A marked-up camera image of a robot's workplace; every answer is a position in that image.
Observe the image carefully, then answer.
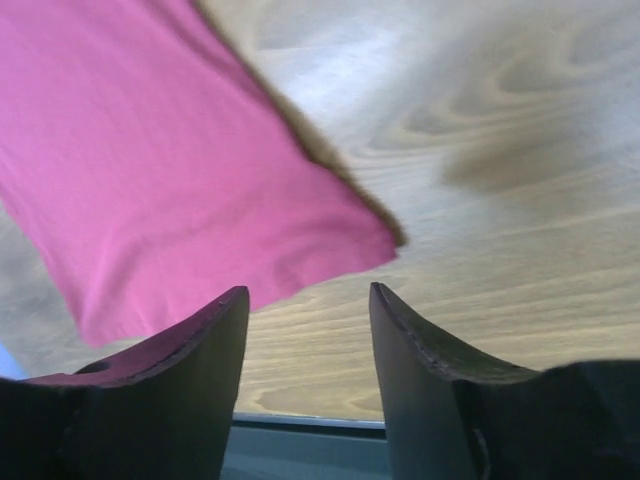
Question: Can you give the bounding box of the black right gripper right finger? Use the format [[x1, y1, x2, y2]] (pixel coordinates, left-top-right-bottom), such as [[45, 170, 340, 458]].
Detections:
[[369, 283, 639, 479]]

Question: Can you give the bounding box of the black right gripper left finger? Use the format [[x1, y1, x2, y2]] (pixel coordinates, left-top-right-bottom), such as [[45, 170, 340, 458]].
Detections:
[[1, 287, 249, 479]]

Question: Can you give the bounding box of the maroon red tank top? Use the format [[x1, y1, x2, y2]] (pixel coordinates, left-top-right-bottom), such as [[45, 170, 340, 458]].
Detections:
[[1, 1, 395, 346]]

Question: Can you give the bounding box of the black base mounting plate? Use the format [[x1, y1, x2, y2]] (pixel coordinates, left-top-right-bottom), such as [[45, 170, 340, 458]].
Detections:
[[220, 413, 392, 480]]

